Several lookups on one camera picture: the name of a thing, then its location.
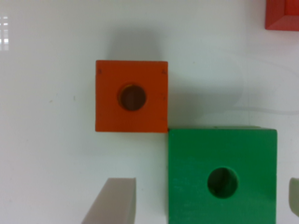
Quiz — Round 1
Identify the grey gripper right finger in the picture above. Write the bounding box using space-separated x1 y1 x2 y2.
289 177 299 217

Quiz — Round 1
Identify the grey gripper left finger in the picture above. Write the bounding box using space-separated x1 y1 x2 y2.
81 178 136 224

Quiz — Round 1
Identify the green block with hole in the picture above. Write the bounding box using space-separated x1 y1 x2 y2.
168 128 278 224

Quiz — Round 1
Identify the orange block with hole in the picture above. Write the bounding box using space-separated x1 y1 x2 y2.
95 60 168 133

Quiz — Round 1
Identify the red rectangular block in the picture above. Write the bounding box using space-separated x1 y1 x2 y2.
264 0 299 31

